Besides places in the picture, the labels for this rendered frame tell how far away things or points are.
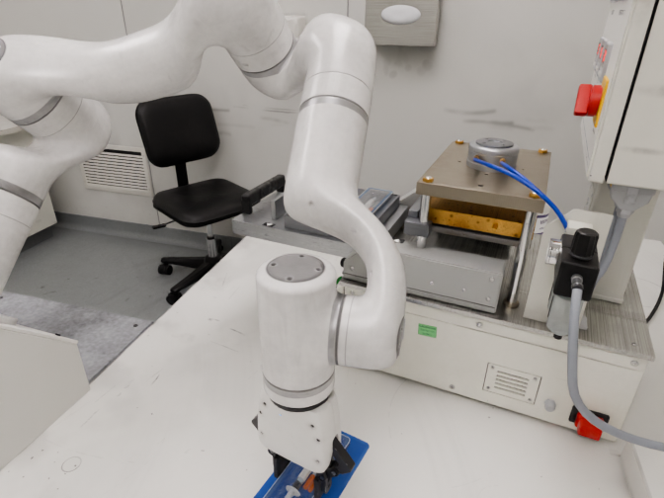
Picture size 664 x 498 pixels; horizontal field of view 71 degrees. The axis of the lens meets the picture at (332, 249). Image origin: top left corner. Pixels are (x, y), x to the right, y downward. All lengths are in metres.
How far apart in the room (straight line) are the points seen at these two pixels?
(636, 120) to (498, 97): 1.69
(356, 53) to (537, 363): 0.51
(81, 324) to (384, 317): 0.77
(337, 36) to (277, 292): 0.34
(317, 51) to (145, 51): 0.28
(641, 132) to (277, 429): 0.55
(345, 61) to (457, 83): 1.71
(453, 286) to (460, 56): 1.67
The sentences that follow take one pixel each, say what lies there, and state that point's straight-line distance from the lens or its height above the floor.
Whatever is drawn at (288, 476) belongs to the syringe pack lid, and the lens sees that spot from 0.71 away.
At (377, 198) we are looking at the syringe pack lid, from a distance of 0.94.
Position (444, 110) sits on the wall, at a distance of 2.33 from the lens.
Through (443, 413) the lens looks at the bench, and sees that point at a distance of 0.83.
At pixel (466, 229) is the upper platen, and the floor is 1.03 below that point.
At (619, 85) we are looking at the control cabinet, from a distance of 0.64.
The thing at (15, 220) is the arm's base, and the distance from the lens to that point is 0.86.
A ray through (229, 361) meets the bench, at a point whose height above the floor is 0.75.
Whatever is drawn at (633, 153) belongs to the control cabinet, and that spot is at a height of 1.19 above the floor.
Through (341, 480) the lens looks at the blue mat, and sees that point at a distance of 0.73.
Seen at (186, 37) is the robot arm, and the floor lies 1.30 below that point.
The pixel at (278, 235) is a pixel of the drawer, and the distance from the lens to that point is 0.89.
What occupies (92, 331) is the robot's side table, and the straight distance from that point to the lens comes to 1.08.
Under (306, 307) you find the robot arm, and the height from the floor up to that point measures 1.08.
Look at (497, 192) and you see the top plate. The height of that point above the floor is 1.11.
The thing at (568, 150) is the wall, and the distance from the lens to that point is 2.40.
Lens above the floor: 1.34
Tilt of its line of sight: 27 degrees down
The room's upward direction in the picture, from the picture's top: 1 degrees clockwise
